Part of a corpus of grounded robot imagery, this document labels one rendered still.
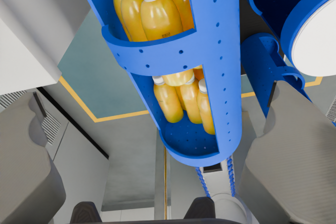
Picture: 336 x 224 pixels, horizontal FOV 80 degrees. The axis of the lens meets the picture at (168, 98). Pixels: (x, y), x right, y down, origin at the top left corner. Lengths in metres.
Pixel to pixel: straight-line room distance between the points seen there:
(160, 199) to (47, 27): 1.03
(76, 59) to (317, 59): 1.77
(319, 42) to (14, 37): 0.73
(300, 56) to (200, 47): 0.41
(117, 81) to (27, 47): 1.62
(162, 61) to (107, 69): 1.68
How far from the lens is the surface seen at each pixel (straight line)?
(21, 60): 0.55
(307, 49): 0.70
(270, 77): 1.35
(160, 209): 1.27
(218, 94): 0.44
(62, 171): 2.47
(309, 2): 0.67
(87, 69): 2.06
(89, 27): 1.80
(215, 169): 1.12
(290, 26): 0.68
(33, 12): 0.60
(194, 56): 0.35
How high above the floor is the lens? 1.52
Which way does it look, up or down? 43 degrees down
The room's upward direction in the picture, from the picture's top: 179 degrees clockwise
